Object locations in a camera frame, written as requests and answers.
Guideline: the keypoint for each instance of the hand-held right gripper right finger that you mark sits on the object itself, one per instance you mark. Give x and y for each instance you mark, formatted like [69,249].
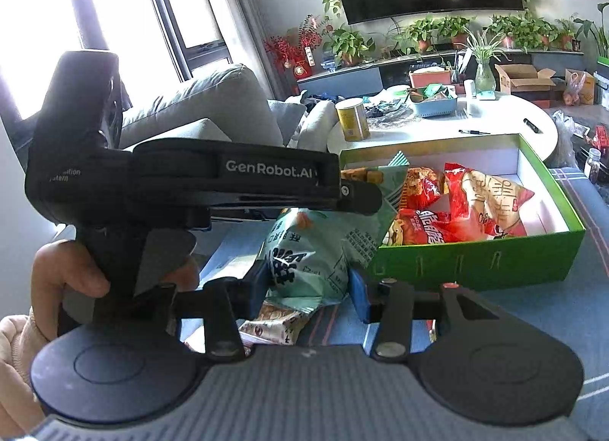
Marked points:
[360,296]

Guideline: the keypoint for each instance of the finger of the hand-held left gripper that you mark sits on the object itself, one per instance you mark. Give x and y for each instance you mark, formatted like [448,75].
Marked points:
[361,198]

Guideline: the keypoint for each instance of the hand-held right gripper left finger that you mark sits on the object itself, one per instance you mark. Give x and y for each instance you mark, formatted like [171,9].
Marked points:
[259,286]

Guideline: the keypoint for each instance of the mint green chips packet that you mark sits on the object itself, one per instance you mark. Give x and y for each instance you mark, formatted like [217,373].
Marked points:
[304,255]

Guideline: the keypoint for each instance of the red yellow chips packet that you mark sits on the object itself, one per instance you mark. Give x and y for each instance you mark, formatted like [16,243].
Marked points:
[421,186]

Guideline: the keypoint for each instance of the small red snack packet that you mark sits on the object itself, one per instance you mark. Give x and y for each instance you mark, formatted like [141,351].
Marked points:
[423,229]

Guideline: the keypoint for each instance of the green cardboard box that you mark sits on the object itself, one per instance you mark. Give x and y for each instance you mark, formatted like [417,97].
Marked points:
[476,265]

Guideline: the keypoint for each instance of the large red rice cracker packet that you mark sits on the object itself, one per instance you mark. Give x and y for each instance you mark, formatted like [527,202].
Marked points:
[490,203]

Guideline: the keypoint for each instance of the person's left forearm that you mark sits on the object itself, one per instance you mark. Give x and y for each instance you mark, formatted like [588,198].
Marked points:
[14,365]

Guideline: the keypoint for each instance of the person's left hand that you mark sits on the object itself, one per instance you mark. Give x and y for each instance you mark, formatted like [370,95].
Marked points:
[62,270]

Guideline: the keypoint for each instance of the pale cracker packet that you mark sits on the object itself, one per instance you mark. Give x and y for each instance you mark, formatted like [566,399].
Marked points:
[276,324]

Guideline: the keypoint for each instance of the yellow can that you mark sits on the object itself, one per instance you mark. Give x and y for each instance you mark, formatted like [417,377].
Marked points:
[353,122]

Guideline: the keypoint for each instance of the grey sofa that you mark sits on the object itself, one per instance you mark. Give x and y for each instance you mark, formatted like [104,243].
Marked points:
[200,98]

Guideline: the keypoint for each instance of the glass dish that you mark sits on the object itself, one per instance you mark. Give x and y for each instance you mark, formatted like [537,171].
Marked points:
[392,115]

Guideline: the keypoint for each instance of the light blue basket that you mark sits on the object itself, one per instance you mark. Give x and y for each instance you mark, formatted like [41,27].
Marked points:
[437,108]

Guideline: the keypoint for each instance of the grey television cabinet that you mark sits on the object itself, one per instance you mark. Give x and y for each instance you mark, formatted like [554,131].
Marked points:
[342,79]

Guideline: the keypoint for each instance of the black pen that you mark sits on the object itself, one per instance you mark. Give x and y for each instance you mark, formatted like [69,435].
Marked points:
[473,131]

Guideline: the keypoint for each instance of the orange box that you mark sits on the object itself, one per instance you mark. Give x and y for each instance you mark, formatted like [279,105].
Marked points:
[430,78]

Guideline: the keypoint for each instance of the window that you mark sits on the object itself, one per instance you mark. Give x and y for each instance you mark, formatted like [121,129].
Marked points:
[181,32]

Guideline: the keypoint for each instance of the row of potted plants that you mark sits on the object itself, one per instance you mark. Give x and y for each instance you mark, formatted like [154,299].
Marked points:
[349,44]

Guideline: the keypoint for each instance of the red flower decoration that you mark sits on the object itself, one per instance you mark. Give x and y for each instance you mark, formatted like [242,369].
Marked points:
[285,48]

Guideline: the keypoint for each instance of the small teal box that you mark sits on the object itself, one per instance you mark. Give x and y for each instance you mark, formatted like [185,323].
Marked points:
[486,96]

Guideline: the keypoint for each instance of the white oval table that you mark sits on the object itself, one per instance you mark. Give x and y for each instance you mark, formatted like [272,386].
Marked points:
[499,113]

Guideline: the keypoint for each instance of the spider plant in glass vase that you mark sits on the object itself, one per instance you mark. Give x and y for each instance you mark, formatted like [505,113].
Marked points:
[484,79]

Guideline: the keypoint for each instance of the black marker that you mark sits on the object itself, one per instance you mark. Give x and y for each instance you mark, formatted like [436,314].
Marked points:
[531,125]

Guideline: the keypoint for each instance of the open cardboard box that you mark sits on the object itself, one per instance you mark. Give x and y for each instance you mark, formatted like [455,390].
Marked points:
[523,84]

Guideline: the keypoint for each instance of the white plastic bag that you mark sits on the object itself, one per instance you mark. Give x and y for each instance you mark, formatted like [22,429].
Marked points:
[568,136]

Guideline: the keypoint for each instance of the blue striped cloth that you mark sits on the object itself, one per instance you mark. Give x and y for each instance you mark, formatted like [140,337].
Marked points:
[590,308]

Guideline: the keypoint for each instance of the glass jar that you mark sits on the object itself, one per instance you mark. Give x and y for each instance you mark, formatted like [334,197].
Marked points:
[594,165]

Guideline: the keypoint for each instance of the orange plastic bag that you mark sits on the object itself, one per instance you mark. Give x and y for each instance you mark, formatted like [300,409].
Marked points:
[578,89]

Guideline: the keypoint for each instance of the small red box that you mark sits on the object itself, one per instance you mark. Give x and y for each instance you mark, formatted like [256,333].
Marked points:
[602,136]

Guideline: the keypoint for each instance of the large-leaf plant in white pot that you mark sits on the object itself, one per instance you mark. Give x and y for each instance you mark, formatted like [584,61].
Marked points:
[599,32]

